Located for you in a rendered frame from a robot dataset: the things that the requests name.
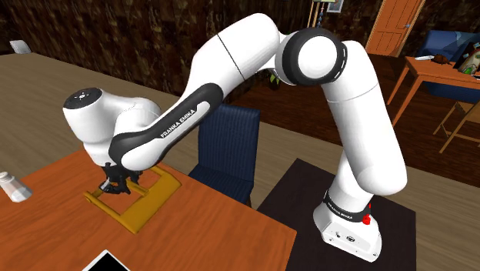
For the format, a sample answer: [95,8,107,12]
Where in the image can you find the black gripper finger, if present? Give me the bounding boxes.
[112,178,132,196]
[98,177,116,196]

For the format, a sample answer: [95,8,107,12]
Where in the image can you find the white-edged black tablet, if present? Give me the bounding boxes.
[81,249,132,271]

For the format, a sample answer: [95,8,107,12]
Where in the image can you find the clear salt shaker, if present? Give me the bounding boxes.
[0,171,34,203]

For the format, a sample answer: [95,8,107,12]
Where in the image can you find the dark blue chair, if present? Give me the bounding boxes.
[188,103,262,207]

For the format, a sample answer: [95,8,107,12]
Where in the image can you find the green potted plant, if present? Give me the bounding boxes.
[268,72,282,91]

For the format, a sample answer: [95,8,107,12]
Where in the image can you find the orange wooden door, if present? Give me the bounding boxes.
[364,0,427,58]

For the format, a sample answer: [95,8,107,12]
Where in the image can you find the orange side table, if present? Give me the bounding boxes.
[386,54,480,127]

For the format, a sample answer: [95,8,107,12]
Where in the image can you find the wooden folding chair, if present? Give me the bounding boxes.
[432,100,480,155]

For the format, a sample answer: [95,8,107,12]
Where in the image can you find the blue armchair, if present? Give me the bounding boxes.
[416,29,480,105]

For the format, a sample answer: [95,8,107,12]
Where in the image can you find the yellow frame stand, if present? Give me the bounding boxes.
[83,165,183,235]

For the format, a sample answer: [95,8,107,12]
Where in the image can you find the grey wall box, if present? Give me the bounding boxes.
[9,39,32,55]

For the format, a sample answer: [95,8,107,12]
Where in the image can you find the wall picture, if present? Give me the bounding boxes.
[325,0,345,14]

